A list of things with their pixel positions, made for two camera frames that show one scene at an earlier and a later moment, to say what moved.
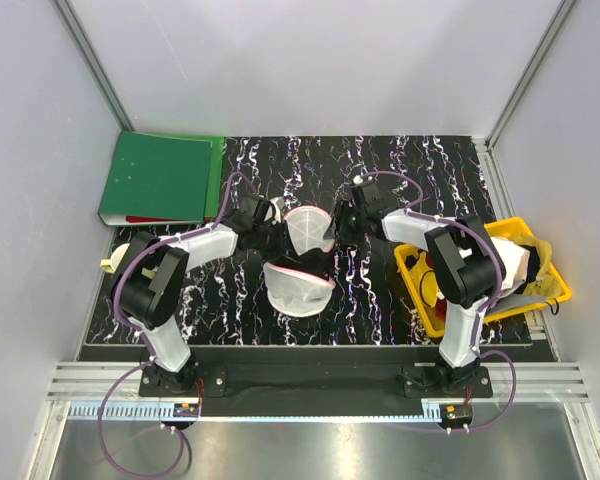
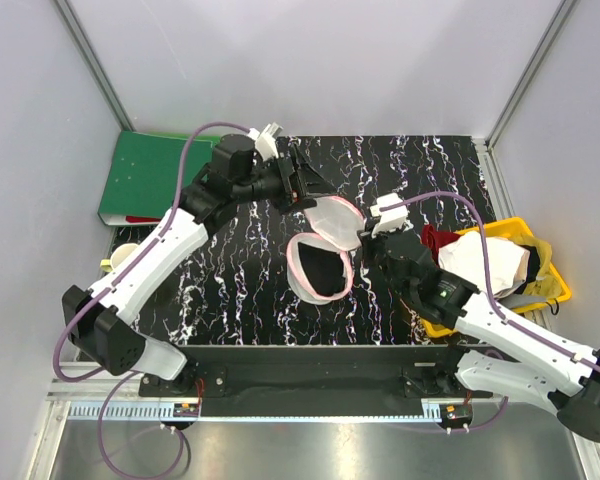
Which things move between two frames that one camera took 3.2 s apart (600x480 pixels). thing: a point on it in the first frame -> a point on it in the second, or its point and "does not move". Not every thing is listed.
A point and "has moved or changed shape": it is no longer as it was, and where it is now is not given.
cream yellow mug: x=110 y=264 does not move
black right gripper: x=341 y=211 -> x=369 y=243
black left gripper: x=283 y=238 -> x=291 y=196
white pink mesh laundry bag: x=295 y=293 has moved or changed shape
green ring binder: x=166 y=177 does not move
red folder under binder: x=144 y=219 does not move
